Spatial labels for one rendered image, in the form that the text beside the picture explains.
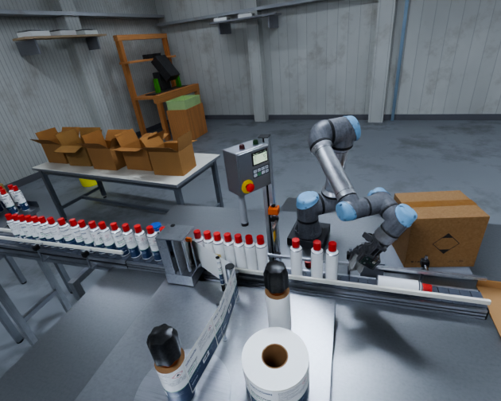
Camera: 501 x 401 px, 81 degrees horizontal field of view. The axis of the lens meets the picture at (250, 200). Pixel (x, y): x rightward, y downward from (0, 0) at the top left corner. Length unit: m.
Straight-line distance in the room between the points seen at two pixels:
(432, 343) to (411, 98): 6.43
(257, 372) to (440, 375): 0.62
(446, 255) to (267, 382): 1.01
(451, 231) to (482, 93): 6.14
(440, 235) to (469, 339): 0.41
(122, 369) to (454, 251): 1.44
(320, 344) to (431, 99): 6.66
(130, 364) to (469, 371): 1.15
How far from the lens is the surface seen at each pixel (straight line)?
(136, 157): 3.29
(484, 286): 1.64
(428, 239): 1.52
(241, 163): 1.17
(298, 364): 0.98
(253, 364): 0.98
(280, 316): 1.13
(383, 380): 1.22
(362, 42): 7.32
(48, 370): 1.51
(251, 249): 1.35
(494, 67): 7.49
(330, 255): 1.29
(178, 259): 1.39
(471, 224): 1.55
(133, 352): 1.31
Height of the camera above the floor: 1.85
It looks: 28 degrees down
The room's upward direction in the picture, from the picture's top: 7 degrees counter-clockwise
